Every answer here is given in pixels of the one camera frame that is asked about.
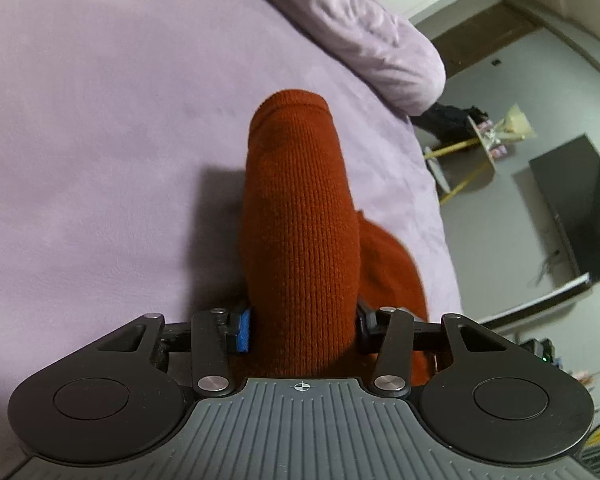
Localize purple rolled duvet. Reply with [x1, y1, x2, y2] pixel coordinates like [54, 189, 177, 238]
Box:
[270, 0, 446, 117]

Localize black clothes pile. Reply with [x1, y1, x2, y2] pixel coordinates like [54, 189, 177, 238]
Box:
[412, 103, 489, 145]

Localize cream flower bouquet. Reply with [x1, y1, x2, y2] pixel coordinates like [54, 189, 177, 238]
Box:
[477, 104, 536, 159]

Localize black television screen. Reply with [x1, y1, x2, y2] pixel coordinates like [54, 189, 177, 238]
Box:
[529, 134, 600, 283]

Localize yellow-legged side table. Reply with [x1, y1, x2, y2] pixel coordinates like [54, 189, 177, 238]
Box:
[424, 118, 496, 205]

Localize purple bed sheet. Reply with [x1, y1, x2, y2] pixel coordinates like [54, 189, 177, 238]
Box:
[0, 0, 460, 419]

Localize dark wooden door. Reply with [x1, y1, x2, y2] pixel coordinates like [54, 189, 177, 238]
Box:
[432, 2, 539, 78]

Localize red knit sweater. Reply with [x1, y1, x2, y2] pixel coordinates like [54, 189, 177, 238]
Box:
[232, 90, 428, 379]

